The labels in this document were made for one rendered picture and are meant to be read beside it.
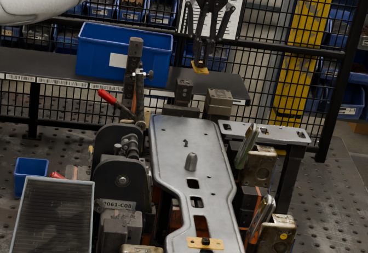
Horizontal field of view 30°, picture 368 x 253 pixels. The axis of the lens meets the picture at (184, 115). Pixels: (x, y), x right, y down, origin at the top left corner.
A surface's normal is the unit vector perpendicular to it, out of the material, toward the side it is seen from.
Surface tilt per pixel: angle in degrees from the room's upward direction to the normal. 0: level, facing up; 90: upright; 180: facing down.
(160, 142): 0
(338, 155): 0
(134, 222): 0
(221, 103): 88
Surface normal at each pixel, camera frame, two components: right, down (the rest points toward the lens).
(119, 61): 0.00, 0.43
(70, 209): 0.16, -0.89
